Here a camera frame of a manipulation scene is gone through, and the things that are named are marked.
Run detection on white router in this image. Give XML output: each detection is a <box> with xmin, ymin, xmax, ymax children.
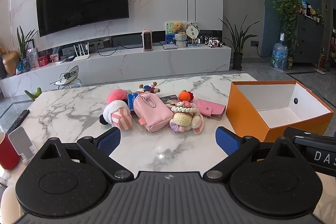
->
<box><xmin>73</xmin><ymin>44</ymin><xmax>90</xmax><ymax>61</ymax></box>

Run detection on golden brown vase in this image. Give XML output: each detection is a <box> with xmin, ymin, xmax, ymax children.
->
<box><xmin>3</xmin><ymin>51</ymin><xmax>21</xmax><ymax>76</ymax></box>

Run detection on orange cardboard box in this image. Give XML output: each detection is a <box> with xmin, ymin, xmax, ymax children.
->
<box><xmin>226</xmin><ymin>80</ymin><xmax>334</xmax><ymax>143</ymax></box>

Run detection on pink zip pouch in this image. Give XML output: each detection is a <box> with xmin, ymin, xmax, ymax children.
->
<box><xmin>133</xmin><ymin>91</ymin><xmax>174</xmax><ymax>132</ymax></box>

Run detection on crochet orange toy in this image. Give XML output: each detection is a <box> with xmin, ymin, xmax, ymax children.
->
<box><xmin>178</xmin><ymin>90</ymin><xmax>194</xmax><ymax>102</ymax></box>

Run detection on white phone stand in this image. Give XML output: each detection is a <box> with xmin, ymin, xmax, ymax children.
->
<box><xmin>8</xmin><ymin>126</ymin><xmax>37</xmax><ymax>163</ymax></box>

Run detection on blue card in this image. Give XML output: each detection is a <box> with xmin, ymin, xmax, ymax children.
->
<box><xmin>127</xmin><ymin>93</ymin><xmax>139</xmax><ymax>111</ymax></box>

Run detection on blue green painting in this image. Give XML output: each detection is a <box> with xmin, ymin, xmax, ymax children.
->
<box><xmin>165</xmin><ymin>22</ymin><xmax>184</xmax><ymax>45</ymax></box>

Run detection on crochet bunny doll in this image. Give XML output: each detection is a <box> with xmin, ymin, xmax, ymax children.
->
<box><xmin>169</xmin><ymin>100</ymin><xmax>204</xmax><ymax>134</ymax></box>

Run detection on brown teddy bear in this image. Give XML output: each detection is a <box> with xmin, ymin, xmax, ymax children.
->
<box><xmin>172</xmin><ymin>22</ymin><xmax>186</xmax><ymax>34</ymax></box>

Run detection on black power cable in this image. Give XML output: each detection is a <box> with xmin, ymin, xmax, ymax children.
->
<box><xmin>256</xmin><ymin>44</ymin><xmax>273</xmax><ymax>58</ymax></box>

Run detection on pink striped plush toy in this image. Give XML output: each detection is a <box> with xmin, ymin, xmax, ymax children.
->
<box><xmin>99</xmin><ymin>99</ymin><xmax>132</xmax><ymax>131</ymax></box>

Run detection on red gift box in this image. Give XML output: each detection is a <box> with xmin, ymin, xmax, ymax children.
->
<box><xmin>37</xmin><ymin>55</ymin><xmax>50</xmax><ymax>67</ymax></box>

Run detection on white marble television console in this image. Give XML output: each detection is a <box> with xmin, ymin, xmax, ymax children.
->
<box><xmin>0</xmin><ymin>44</ymin><xmax>232</xmax><ymax>99</ymax></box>

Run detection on black white checkered toy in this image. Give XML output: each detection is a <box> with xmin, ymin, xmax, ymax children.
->
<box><xmin>204</xmin><ymin>36</ymin><xmax>226</xmax><ymax>49</ymax></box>

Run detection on long leaf potted plant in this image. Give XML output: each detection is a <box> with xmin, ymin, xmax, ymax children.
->
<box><xmin>219</xmin><ymin>16</ymin><xmax>259</xmax><ymax>71</ymax></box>

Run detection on red cup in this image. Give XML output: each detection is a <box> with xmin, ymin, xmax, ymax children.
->
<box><xmin>0</xmin><ymin>131</ymin><xmax>20</xmax><ymax>170</ymax></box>

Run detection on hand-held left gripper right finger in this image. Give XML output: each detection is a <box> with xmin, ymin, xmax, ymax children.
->
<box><xmin>203</xmin><ymin>126</ymin><xmax>302</xmax><ymax>182</ymax></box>

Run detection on dark grey cabinet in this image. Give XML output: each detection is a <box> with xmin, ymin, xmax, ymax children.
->
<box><xmin>291</xmin><ymin>14</ymin><xmax>324</xmax><ymax>64</ymax></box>

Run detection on black cable on console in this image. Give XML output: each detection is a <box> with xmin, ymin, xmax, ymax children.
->
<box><xmin>97</xmin><ymin>40</ymin><xmax>132</xmax><ymax>57</ymax></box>

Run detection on leafy plant in glass vase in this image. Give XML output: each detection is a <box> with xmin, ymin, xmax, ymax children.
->
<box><xmin>16</xmin><ymin>25</ymin><xmax>38</xmax><ymax>72</ymax></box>

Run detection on large water bottle with pump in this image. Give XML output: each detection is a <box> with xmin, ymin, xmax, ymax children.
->
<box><xmin>271</xmin><ymin>33</ymin><xmax>289</xmax><ymax>72</ymax></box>

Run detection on green toy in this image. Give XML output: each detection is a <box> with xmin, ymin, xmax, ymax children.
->
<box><xmin>24</xmin><ymin>87</ymin><xmax>42</xmax><ymax>101</ymax></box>

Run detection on round paper fan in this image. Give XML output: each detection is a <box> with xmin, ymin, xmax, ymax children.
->
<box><xmin>186</xmin><ymin>21</ymin><xmax>199</xmax><ymax>44</ymax></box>

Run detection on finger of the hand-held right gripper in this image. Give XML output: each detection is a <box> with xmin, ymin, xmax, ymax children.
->
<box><xmin>283</xmin><ymin>126</ymin><xmax>336</xmax><ymax>153</ymax></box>

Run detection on dark picture booklet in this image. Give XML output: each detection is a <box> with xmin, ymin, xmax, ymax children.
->
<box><xmin>159</xmin><ymin>94</ymin><xmax>179</xmax><ymax>106</ymax></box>

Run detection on trailing pothos plant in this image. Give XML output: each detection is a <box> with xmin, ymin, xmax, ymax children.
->
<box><xmin>270</xmin><ymin>0</ymin><xmax>302</xmax><ymax>57</ymax></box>

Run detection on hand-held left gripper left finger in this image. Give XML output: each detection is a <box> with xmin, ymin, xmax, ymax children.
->
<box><xmin>34</xmin><ymin>127</ymin><xmax>134</xmax><ymax>182</ymax></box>

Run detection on pink space heater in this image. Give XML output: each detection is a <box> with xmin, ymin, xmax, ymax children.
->
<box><xmin>142</xmin><ymin>29</ymin><xmax>154</xmax><ymax>52</ymax></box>

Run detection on sailor plush doll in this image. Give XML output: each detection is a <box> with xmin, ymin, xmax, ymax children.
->
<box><xmin>138</xmin><ymin>82</ymin><xmax>161</xmax><ymax>95</ymax></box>

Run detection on pink peach plush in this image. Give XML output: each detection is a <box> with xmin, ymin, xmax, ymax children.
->
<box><xmin>106</xmin><ymin>88</ymin><xmax>132</xmax><ymax>105</ymax></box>

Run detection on pink card holder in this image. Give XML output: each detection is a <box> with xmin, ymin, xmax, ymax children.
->
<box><xmin>194</xmin><ymin>99</ymin><xmax>226</xmax><ymax>120</ymax></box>

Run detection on black remote control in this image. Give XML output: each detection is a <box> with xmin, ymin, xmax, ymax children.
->
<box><xmin>6</xmin><ymin>110</ymin><xmax>30</xmax><ymax>134</ymax></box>

